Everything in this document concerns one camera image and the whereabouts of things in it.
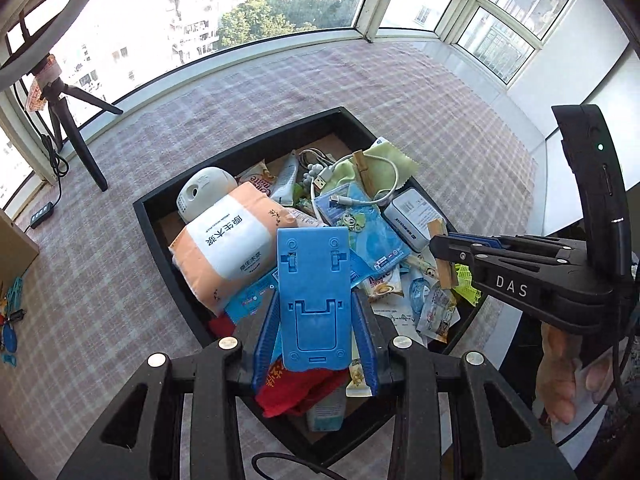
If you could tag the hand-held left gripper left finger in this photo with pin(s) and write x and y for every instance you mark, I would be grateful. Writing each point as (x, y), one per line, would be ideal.
(262, 340)

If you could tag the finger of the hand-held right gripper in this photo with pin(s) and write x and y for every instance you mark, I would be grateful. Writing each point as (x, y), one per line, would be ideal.
(450, 249)
(480, 240)

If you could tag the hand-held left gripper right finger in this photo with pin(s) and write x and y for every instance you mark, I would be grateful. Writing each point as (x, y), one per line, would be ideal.
(367, 345)

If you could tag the wooden clothespin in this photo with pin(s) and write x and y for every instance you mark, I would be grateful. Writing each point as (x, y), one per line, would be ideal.
(445, 275)
(364, 170)

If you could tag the grey metal box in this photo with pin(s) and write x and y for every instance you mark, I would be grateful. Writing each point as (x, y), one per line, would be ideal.
(410, 217)

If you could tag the blue phone stand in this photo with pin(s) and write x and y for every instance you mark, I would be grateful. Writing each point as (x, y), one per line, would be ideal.
(312, 285)

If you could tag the black container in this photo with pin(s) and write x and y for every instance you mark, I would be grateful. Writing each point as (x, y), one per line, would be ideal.
(155, 210)

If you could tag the person's right hand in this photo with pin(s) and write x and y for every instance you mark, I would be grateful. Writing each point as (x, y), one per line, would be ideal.
(560, 385)

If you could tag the beige snack bar packet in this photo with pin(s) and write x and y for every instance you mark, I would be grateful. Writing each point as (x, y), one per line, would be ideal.
(357, 377)

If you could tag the yellow green shuttlecock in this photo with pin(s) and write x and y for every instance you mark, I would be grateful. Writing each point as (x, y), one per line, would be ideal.
(467, 280)

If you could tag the red envelope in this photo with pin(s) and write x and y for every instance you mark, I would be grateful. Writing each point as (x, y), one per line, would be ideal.
(295, 387)

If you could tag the light blue small box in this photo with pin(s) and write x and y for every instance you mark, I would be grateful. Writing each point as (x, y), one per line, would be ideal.
(325, 410)

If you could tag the blue plastic packet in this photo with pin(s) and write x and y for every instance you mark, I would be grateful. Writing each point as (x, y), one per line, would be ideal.
(370, 235)

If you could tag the orange white tissue pack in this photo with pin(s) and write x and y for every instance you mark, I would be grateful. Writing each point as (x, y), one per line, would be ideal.
(225, 245)

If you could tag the light green cloth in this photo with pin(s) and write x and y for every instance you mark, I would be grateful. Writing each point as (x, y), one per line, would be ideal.
(395, 152)

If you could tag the white tube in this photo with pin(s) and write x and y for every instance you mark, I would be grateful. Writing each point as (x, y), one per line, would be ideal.
(286, 182)

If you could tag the red white coffee packet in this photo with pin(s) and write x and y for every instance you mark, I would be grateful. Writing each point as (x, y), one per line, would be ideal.
(257, 180)

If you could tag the blue round tag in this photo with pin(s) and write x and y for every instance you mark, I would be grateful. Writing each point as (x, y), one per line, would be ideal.
(7, 337)

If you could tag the black tripod stand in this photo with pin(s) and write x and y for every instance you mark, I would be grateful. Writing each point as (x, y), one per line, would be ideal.
(75, 130)

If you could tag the small white camera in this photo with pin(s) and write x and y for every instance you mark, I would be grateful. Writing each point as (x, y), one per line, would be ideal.
(202, 192)

